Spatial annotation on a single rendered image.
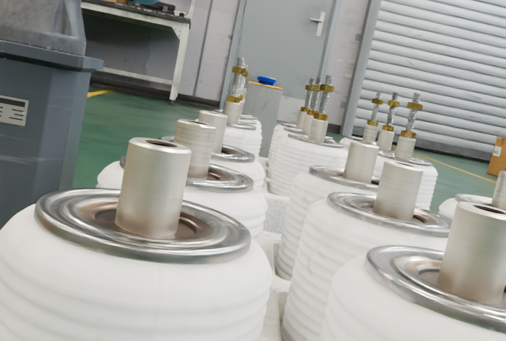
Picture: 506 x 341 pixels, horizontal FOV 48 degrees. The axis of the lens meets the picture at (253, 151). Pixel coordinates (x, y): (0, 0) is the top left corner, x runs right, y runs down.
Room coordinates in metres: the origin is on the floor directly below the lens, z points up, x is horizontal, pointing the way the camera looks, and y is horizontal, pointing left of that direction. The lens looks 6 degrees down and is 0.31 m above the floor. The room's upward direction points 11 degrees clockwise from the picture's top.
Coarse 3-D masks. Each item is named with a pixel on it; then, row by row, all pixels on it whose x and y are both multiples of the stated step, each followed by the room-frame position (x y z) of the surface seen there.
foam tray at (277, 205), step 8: (264, 160) 1.02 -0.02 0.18; (264, 168) 0.92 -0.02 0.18; (264, 184) 0.76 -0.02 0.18; (264, 192) 0.70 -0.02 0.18; (272, 200) 0.67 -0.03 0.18; (280, 200) 0.68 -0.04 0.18; (288, 200) 0.68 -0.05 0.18; (272, 208) 0.67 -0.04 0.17; (280, 208) 0.67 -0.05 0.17; (272, 216) 0.67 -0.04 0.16; (280, 216) 0.67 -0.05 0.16; (264, 224) 0.67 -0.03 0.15; (272, 224) 0.67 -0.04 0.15; (280, 224) 0.67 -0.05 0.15; (272, 232) 0.67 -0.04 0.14; (280, 232) 0.67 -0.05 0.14
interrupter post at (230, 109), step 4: (224, 104) 0.74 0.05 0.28; (228, 104) 0.74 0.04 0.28; (232, 104) 0.74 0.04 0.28; (236, 104) 0.74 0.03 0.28; (224, 108) 0.74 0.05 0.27; (228, 108) 0.74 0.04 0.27; (232, 108) 0.74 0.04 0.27; (236, 108) 0.74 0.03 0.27; (224, 112) 0.74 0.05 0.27; (228, 112) 0.74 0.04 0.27; (232, 112) 0.74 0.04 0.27; (236, 112) 0.74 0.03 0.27; (228, 116) 0.74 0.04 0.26; (232, 116) 0.74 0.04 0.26; (236, 116) 0.74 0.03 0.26; (228, 120) 0.74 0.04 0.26; (232, 120) 0.74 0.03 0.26; (236, 120) 0.75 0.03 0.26
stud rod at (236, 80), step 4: (240, 60) 0.74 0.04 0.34; (240, 64) 0.75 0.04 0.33; (236, 76) 0.75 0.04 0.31; (240, 76) 0.75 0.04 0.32; (236, 80) 0.75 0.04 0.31; (240, 80) 0.75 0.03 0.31; (236, 84) 0.75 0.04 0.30; (232, 88) 0.75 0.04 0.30; (236, 88) 0.75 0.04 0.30; (232, 92) 0.75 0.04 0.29; (236, 92) 0.75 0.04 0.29
